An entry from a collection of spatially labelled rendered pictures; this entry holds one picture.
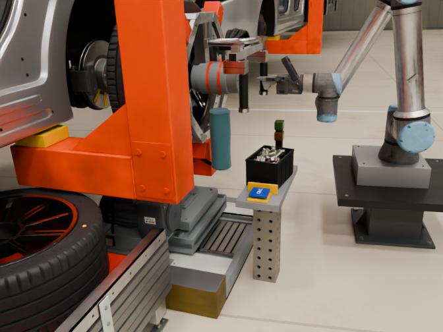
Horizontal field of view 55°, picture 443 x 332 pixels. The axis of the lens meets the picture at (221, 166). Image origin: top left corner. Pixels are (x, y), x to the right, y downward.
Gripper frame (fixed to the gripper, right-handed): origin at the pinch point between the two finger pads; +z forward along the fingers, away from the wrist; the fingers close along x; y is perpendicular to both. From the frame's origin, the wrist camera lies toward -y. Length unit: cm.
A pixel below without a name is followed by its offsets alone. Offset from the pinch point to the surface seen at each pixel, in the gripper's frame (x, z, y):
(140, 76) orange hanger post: -76, 19, -13
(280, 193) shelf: -43, -19, 38
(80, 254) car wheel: -105, 29, 36
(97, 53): -20, 72, -13
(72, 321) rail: -122, 20, 44
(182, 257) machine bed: -43, 25, 75
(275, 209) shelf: -54, -19, 40
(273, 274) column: -40, -16, 78
